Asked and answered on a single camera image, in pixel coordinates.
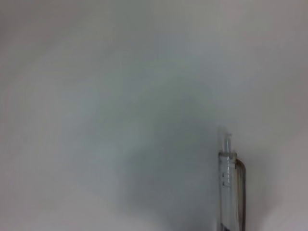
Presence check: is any silver pen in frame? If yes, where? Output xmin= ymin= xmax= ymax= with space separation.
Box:
xmin=217 ymin=126 xmax=247 ymax=231

